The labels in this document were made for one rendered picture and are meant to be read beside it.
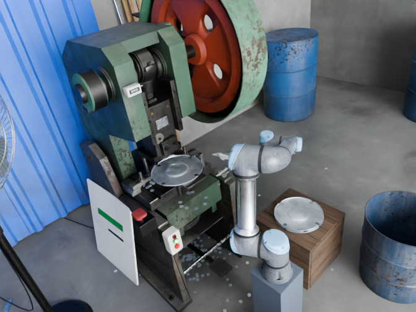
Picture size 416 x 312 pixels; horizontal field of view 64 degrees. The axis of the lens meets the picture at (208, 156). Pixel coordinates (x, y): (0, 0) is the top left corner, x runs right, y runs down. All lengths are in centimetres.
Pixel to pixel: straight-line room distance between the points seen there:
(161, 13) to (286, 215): 138
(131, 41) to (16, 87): 127
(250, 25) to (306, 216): 113
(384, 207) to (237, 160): 113
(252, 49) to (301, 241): 107
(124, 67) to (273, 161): 74
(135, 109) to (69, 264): 149
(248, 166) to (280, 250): 40
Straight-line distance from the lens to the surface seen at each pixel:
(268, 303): 181
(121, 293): 239
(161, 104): 172
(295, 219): 208
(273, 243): 154
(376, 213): 226
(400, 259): 199
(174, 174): 182
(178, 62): 169
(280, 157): 139
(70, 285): 260
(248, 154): 138
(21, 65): 267
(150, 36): 167
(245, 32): 160
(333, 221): 213
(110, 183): 208
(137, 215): 167
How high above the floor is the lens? 182
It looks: 33 degrees down
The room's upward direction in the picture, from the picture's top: 9 degrees counter-clockwise
